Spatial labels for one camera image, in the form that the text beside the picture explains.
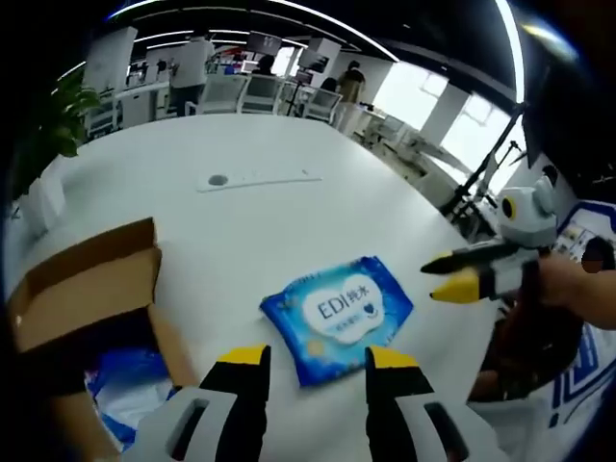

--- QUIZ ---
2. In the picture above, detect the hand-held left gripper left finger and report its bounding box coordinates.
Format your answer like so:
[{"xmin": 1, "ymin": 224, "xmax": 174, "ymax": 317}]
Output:
[{"xmin": 123, "ymin": 343, "xmax": 271, "ymax": 462}]

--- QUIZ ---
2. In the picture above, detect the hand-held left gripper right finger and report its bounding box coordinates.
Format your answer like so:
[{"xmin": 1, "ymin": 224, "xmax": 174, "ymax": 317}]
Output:
[{"xmin": 364, "ymin": 345, "xmax": 511, "ymax": 462}]

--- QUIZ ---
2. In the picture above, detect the blue wet wipes soft packet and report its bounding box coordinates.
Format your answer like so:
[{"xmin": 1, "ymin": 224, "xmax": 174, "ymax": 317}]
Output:
[{"xmin": 259, "ymin": 254, "xmax": 415, "ymax": 389}]

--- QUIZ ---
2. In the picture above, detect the blue plastic tissue pack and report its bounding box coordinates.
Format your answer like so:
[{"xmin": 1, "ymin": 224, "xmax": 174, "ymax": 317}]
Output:
[{"xmin": 84, "ymin": 348, "xmax": 180, "ymax": 453}]

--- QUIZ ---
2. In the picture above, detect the brown cardboard shoe box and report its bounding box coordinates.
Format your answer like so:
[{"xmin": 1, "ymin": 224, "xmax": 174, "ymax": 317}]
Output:
[{"xmin": 7, "ymin": 216, "xmax": 203, "ymax": 462}]

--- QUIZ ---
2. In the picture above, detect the person's right hand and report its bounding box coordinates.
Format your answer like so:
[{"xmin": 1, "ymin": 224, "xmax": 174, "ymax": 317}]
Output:
[{"xmin": 543, "ymin": 257, "xmax": 583, "ymax": 312}]

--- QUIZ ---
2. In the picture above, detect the black tripod stand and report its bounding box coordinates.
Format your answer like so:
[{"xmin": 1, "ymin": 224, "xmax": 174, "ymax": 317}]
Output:
[{"xmin": 440, "ymin": 103, "xmax": 526, "ymax": 227}]

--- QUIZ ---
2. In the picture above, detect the blue white standing banner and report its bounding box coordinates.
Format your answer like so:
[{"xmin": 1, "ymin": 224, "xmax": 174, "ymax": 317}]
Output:
[{"xmin": 548, "ymin": 199, "xmax": 616, "ymax": 429}]

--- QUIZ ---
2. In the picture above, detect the white ceiling light strip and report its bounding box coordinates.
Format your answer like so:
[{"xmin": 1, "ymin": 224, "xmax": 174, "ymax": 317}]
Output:
[{"xmin": 497, "ymin": 0, "xmax": 526, "ymax": 106}]

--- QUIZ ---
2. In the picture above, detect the green potted plant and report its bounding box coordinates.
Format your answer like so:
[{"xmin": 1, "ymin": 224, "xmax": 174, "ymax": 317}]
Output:
[{"xmin": 21, "ymin": 84, "xmax": 105, "ymax": 233}]

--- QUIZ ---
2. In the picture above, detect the white table cable cover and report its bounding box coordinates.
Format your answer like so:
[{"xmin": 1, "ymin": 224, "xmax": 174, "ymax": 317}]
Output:
[{"xmin": 195, "ymin": 167, "xmax": 322, "ymax": 193}]

